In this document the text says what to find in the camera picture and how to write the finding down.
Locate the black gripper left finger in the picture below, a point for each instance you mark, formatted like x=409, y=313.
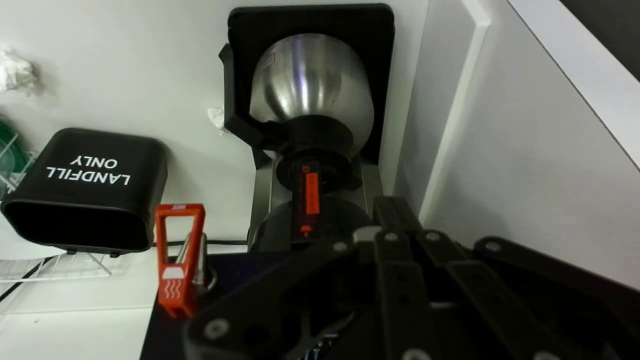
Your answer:
x=301, y=306

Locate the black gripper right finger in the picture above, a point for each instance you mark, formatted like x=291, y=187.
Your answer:
x=533, y=306

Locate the black commercial coffee maker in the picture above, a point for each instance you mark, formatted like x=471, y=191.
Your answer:
x=242, y=27

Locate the white side panel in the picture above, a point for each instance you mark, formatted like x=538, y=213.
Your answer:
x=533, y=133

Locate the black landfill only bin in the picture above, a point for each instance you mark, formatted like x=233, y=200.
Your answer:
x=86, y=193

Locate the clear container with green contents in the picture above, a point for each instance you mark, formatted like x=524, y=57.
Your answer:
x=8, y=157

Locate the crumpled white paper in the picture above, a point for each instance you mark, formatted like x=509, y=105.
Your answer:
x=20, y=72

